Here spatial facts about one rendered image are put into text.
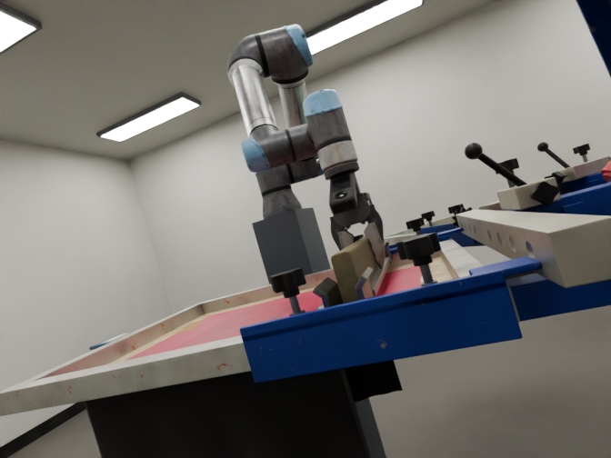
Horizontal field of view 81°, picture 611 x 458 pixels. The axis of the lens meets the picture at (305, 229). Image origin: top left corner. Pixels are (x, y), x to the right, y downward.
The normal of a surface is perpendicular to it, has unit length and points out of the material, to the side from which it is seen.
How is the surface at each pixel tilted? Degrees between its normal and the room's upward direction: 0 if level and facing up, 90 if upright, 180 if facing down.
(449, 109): 90
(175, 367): 90
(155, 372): 90
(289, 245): 90
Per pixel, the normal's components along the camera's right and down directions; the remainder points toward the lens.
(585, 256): -0.29, 0.06
